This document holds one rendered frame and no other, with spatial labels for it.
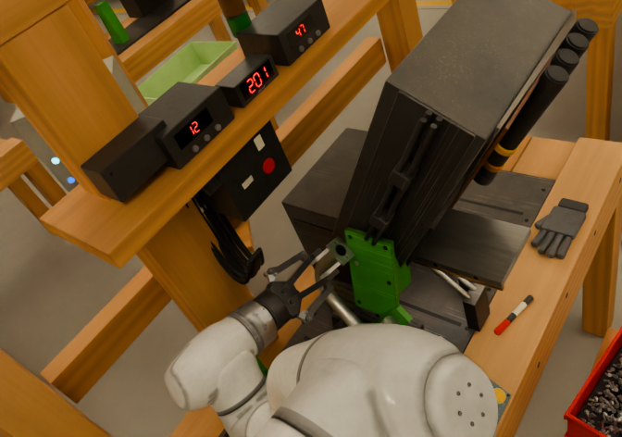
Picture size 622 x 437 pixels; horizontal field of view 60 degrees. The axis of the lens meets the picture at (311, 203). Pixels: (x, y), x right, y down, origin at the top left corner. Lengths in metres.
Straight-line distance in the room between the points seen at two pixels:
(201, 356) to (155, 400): 1.88
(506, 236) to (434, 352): 0.85
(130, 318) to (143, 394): 1.60
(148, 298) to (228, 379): 0.41
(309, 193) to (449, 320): 0.46
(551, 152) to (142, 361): 2.16
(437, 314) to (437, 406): 1.03
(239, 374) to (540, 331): 0.72
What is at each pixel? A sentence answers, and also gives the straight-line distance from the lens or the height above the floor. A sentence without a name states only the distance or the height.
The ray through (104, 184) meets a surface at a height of 1.60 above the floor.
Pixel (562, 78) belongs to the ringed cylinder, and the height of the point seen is 1.54.
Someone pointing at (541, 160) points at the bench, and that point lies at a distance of 1.79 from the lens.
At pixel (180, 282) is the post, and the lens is 1.21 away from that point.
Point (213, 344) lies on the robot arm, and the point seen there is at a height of 1.36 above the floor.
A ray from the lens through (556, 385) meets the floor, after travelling 2.32.
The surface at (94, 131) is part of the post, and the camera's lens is 1.02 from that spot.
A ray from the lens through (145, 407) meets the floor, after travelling 2.82.
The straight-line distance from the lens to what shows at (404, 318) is 1.18.
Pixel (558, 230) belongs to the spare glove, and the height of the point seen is 0.92.
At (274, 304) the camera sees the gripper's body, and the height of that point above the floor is 1.31.
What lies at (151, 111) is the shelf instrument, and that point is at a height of 1.61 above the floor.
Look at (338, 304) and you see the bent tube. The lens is 1.25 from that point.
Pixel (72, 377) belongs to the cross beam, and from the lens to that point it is 1.26.
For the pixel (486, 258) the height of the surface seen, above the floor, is 1.13.
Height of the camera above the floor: 2.05
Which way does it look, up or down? 40 degrees down
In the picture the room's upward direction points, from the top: 24 degrees counter-clockwise
